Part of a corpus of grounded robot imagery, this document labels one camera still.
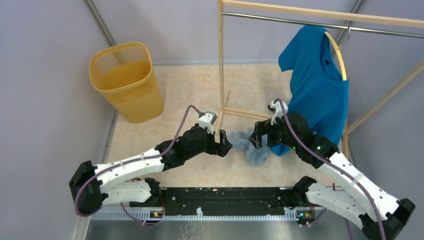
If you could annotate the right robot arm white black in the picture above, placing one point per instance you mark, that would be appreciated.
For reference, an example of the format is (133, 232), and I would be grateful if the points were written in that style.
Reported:
(379, 215)

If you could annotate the blue t-shirt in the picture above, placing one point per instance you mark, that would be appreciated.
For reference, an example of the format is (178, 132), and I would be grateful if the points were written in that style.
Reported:
(319, 93)

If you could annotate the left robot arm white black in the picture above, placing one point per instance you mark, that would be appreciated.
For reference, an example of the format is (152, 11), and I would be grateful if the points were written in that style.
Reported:
(94, 186)

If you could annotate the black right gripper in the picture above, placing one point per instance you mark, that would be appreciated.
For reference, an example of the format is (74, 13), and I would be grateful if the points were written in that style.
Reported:
(262, 128)

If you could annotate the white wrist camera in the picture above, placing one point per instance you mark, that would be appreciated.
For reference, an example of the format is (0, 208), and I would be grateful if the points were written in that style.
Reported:
(277, 108)
(206, 121)

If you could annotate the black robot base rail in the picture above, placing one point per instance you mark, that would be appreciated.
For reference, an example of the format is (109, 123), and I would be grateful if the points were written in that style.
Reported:
(229, 201)

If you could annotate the white slotted cable duct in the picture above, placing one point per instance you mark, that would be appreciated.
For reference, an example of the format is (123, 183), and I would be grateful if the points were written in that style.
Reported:
(117, 214)

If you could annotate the wooden clothes hanger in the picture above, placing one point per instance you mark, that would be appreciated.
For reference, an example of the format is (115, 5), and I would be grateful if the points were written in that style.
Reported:
(339, 56)

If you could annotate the light blue plastic trash bag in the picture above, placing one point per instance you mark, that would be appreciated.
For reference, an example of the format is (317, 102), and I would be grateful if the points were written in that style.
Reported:
(240, 142)

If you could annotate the yellow plastic trash bin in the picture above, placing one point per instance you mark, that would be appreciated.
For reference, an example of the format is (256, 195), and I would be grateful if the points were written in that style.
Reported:
(125, 77)

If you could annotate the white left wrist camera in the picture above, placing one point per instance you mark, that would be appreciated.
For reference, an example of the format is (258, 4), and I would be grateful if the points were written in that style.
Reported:
(206, 121)

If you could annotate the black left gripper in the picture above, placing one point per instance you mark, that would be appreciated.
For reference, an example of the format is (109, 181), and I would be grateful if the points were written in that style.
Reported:
(218, 148)

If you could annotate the wooden clothes rack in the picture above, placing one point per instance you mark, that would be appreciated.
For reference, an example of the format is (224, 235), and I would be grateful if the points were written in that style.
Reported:
(347, 16)

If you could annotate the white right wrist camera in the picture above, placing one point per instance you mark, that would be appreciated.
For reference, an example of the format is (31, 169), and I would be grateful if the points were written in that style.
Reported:
(277, 108)

